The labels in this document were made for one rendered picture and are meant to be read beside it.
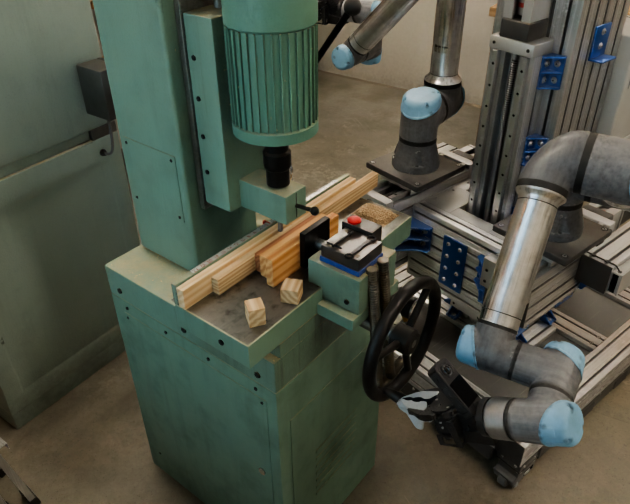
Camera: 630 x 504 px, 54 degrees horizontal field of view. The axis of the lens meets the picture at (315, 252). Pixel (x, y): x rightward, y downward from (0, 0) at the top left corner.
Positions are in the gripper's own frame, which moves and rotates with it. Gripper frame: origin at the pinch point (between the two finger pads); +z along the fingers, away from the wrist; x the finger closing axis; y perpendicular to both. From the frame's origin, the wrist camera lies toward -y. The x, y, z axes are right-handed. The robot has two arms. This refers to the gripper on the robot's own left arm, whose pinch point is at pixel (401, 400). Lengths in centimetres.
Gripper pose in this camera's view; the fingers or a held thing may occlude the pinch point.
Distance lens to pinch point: 131.4
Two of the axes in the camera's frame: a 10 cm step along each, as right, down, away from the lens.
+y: 3.8, 8.9, 2.4
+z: -6.9, 1.0, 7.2
